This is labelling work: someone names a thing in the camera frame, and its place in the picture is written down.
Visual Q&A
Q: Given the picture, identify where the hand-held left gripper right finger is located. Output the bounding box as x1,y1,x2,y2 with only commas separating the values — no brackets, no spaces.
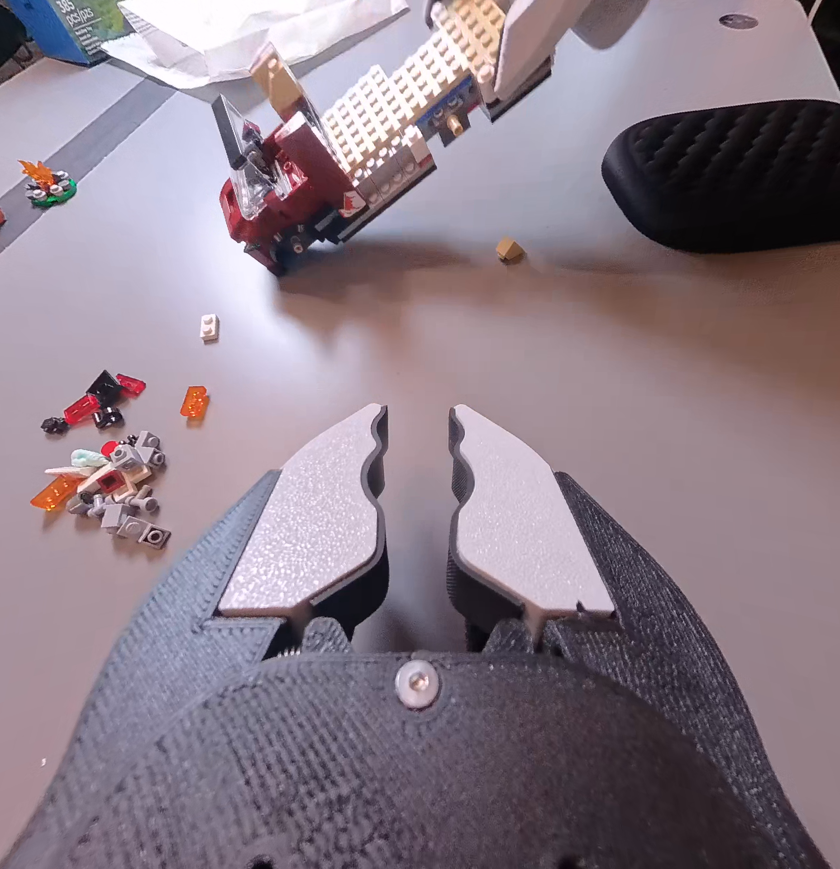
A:
449,405,616,622

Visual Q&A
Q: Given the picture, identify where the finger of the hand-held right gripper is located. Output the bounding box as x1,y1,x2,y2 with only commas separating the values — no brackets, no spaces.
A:
573,0,648,50
491,0,560,100

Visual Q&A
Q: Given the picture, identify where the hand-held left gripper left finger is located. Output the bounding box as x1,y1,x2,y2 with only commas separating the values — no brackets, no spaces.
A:
218,404,390,620

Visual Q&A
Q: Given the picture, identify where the tan and dark red brick model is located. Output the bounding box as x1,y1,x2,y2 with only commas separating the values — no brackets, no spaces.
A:
218,0,555,276

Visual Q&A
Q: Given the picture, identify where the grey desk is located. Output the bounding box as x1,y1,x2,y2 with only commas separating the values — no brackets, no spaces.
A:
0,0,840,869

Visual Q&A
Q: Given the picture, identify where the black padded cushion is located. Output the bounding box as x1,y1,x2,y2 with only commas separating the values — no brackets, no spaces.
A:
602,100,840,253

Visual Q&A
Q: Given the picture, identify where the pile of small grey bricks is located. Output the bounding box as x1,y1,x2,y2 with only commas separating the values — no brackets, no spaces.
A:
45,431,171,549

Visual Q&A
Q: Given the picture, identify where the red and black brick piece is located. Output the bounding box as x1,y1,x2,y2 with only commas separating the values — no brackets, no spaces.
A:
62,370,148,429

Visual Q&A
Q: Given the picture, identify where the orange transparent slope piece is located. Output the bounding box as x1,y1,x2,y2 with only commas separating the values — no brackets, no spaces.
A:
30,474,85,510

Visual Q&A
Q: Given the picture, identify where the white paper bag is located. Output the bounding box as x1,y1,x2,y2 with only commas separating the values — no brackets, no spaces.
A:
101,0,410,89

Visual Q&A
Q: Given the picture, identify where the green round plate with pieces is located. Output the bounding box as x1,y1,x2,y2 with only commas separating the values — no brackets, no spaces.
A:
18,159,78,208

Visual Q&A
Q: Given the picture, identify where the colourful toy set box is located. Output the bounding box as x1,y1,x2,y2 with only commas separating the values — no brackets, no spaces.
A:
9,0,132,67

